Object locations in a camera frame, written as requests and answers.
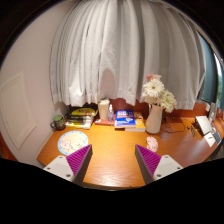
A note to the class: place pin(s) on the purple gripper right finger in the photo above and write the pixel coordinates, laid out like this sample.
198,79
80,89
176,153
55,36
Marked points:
153,166

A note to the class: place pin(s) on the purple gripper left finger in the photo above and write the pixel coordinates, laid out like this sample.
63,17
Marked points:
72,167

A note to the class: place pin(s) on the pink computer mouse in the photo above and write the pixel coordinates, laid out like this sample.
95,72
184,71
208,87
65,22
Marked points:
152,144

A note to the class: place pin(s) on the round cartoon mouse pad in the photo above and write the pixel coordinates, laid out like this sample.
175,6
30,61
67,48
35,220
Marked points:
72,141

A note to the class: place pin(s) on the yellow book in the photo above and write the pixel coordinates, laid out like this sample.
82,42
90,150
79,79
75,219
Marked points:
140,126

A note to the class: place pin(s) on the white ceramic vase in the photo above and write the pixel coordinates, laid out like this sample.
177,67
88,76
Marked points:
153,122

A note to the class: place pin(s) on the green and black mug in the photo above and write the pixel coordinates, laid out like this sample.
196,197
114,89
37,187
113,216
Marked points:
58,123

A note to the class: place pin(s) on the stack of dark books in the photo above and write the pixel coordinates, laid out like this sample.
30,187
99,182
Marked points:
81,117

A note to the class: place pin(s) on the red flat tray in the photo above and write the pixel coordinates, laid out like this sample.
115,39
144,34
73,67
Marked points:
104,122

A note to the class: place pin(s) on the blue book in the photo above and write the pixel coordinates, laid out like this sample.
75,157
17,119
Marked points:
125,119

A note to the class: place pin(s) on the clear plastic bottle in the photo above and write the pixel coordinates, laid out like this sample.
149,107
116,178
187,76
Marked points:
110,113

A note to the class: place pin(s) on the white cylindrical container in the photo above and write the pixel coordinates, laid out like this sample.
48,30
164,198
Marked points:
103,106

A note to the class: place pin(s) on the white and pink flowers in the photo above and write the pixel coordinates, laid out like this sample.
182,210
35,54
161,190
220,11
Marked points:
154,93

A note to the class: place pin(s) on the window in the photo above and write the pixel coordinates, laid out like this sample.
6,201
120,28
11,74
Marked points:
213,85

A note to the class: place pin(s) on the white curtain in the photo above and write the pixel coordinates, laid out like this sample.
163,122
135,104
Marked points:
106,48

